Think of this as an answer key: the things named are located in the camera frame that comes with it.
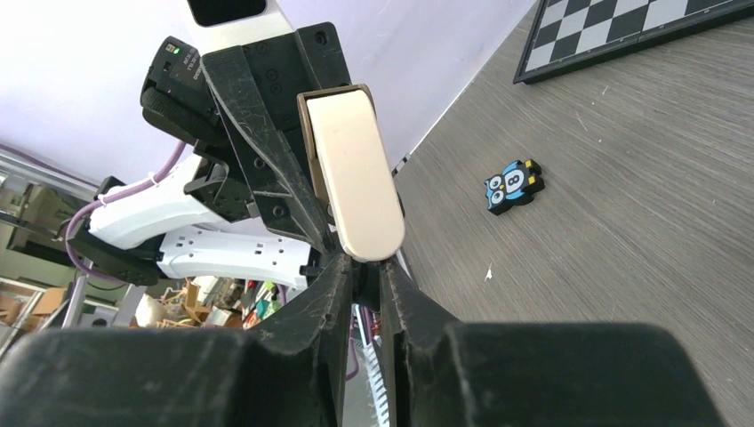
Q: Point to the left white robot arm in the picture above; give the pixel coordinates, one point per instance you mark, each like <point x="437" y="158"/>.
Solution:
<point x="237" y="198"/>

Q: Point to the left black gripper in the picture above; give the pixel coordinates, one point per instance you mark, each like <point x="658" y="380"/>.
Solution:
<point x="256" y="94"/>

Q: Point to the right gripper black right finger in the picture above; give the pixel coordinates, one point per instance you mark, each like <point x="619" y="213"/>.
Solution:
<point x="445" y="372"/>

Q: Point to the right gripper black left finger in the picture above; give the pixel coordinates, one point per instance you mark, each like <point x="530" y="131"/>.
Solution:
<point x="287" y="371"/>

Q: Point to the beige plastic piece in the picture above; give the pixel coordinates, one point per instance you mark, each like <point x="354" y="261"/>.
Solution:
<point x="350" y="172"/>

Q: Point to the blue owl eraser toy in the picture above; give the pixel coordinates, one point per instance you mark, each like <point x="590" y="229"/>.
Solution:
<point x="515" y="185"/>

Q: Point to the black white chessboard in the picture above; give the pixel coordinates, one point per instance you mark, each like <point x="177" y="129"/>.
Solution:
<point x="570" y="35"/>

